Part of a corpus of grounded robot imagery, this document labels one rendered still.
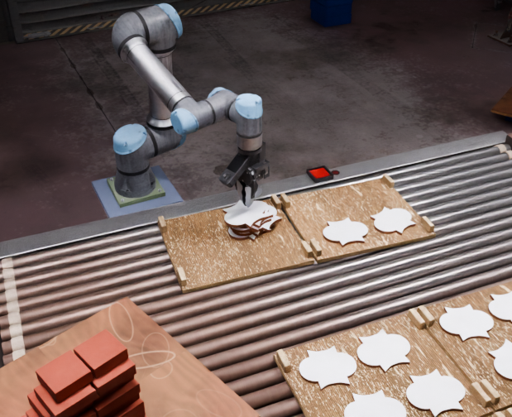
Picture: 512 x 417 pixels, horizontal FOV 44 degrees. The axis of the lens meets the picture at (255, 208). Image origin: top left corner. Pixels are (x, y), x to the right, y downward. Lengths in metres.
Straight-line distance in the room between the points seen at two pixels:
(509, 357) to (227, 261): 0.82
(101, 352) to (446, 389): 0.85
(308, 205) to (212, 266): 0.44
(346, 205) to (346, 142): 2.30
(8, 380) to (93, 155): 2.96
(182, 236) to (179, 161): 2.22
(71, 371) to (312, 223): 1.14
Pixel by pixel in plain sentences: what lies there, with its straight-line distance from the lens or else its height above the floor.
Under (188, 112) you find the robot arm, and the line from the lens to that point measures 1.80.
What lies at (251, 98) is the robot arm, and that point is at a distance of 1.81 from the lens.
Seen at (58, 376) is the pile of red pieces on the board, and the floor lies 1.33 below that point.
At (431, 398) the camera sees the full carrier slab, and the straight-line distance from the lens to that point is 1.61.
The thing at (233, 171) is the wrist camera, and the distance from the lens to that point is 1.86.
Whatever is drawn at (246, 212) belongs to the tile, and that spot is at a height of 1.01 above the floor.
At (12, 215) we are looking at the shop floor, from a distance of 3.95.
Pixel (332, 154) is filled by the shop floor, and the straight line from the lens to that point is 4.30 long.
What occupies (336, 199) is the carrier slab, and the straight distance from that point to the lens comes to 2.20.
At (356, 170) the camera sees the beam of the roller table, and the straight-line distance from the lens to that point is 2.41.
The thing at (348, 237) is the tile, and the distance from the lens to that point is 2.01.
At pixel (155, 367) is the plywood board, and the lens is 1.51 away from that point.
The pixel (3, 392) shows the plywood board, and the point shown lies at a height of 1.04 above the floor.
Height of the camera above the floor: 2.18
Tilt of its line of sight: 36 degrees down
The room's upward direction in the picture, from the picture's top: straight up
